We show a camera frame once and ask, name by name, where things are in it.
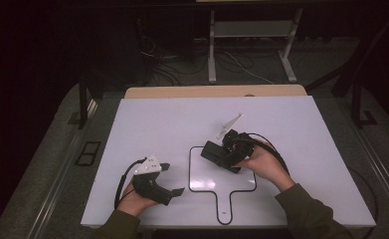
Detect person's left hand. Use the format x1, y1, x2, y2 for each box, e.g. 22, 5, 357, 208
115, 182, 159, 218

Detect black floor cables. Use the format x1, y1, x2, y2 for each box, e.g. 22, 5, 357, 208
137, 35, 210, 88

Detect small whiteboard with handle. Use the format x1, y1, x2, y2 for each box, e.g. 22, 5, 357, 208
188, 144, 258, 226

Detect wooden table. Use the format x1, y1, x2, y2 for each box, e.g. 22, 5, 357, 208
123, 84, 308, 100

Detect white floor cable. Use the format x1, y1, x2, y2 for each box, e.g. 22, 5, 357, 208
223, 50, 276, 86

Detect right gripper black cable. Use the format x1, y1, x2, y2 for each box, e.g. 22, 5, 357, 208
246, 131, 379, 239

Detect white metal stand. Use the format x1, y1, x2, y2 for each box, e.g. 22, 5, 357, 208
207, 7, 304, 85

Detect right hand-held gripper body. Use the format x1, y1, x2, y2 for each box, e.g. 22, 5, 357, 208
215, 113, 256, 170

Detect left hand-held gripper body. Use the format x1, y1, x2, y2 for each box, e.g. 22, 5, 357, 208
131, 153, 174, 206

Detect black metal stand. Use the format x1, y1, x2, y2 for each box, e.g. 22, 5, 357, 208
304, 9, 389, 129

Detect person's right hand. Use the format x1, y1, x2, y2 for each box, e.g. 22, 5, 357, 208
235, 140, 296, 193

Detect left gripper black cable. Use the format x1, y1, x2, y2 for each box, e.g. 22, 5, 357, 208
113, 156, 148, 211

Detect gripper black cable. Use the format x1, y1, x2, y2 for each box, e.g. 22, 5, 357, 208
113, 156, 148, 211
246, 131, 379, 239

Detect black whiteboard eraser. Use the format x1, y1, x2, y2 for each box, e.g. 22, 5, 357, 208
200, 139, 242, 174

